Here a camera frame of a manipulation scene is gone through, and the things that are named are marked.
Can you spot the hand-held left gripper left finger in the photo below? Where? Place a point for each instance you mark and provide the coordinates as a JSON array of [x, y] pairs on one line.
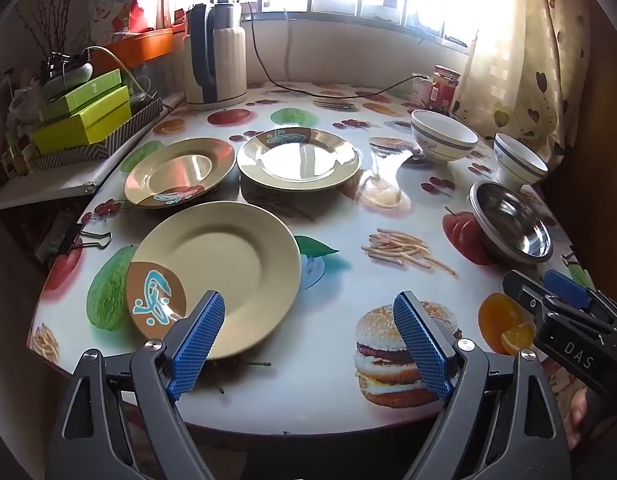
[[198, 345]]

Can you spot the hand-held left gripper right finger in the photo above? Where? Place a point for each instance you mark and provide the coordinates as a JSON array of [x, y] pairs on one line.
[[418, 345]]

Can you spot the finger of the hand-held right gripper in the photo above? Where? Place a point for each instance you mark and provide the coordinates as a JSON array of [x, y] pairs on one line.
[[526, 295], [568, 289]]

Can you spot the stainless steel bowl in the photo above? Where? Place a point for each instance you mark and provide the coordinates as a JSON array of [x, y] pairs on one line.
[[513, 225]]

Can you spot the beige plate with brown patch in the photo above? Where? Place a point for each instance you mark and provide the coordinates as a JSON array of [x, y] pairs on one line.
[[183, 167], [223, 265], [298, 157]]

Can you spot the small white bowl blue band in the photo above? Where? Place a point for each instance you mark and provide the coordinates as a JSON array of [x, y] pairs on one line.
[[513, 165]]

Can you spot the large white bowl blue band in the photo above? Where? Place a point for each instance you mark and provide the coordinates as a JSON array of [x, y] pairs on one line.
[[438, 140]]

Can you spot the person's right hand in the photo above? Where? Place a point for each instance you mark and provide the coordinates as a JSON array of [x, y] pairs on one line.
[[578, 412]]

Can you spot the black binder clip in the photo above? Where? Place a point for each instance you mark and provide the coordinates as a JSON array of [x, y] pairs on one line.
[[71, 240], [569, 256]]

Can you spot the white shelf board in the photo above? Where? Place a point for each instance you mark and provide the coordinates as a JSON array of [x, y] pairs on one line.
[[48, 185]]

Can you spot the red label glass jar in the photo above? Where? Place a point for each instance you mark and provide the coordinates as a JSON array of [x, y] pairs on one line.
[[443, 90]]

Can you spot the striped tray box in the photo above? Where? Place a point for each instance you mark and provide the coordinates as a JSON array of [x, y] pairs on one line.
[[133, 125]]

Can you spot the cream leaf print curtain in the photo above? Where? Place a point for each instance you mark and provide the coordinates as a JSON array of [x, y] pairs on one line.
[[528, 60]]

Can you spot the thick green box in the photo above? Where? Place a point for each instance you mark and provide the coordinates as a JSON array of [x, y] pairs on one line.
[[83, 127]]

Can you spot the clear plastic container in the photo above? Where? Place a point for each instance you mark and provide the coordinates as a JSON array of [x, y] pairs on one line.
[[141, 92]]

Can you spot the row of small bottles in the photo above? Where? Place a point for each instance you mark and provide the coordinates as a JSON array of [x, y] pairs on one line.
[[16, 152]]

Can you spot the flat green box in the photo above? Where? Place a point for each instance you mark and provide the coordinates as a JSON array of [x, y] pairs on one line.
[[83, 92]]

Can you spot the cream electric kettle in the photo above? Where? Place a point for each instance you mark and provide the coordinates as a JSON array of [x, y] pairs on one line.
[[223, 60]]

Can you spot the grey electronic device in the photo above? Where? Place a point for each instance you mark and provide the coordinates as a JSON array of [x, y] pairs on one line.
[[68, 77]]

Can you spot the orange box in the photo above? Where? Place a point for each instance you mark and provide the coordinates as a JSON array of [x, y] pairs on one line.
[[148, 45]]

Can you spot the dried branches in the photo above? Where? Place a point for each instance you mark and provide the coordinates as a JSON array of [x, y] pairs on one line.
[[48, 15]]

